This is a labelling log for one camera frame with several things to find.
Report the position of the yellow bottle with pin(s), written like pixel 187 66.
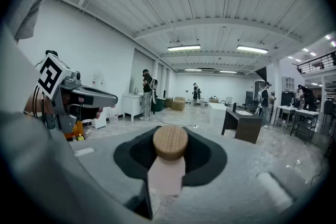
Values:
pixel 80 137

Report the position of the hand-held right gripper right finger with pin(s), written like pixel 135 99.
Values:
pixel 236 191

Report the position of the white vanity cabinet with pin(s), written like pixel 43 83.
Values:
pixel 132 106

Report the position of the white glass-door cabinet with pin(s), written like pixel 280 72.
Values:
pixel 288 84

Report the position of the black bathtub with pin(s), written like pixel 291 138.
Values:
pixel 159 105

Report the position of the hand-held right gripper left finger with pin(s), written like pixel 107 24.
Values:
pixel 99 165

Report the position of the white bathtub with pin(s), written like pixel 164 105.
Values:
pixel 217 114

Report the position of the black vanity faucet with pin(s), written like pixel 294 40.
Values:
pixel 234 107

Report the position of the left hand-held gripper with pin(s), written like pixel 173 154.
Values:
pixel 51 76

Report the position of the clear red-label water jug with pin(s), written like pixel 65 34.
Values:
pixel 113 116

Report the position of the large light cardboard box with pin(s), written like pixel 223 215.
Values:
pixel 178 104

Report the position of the white water dispenser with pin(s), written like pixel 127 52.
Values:
pixel 99 81

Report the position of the white sink table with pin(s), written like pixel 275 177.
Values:
pixel 284 108

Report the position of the person's left hand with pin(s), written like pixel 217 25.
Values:
pixel 98 113

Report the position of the orange bag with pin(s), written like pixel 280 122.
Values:
pixel 78 127

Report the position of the dark wooden vanity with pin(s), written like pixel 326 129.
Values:
pixel 246 127

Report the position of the white chair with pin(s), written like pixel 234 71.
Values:
pixel 229 100

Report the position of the white sink basin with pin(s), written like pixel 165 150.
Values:
pixel 244 112

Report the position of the black metal railing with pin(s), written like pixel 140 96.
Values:
pixel 315 61

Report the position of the black-framed sink table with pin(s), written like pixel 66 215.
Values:
pixel 305 112

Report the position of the dark brown cardboard box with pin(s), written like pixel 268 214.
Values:
pixel 168 102

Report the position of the ceiling tube light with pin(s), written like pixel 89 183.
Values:
pixel 252 49
pixel 228 71
pixel 183 47
pixel 193 70

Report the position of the black hanging panel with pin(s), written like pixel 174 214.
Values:
pixel 262 74

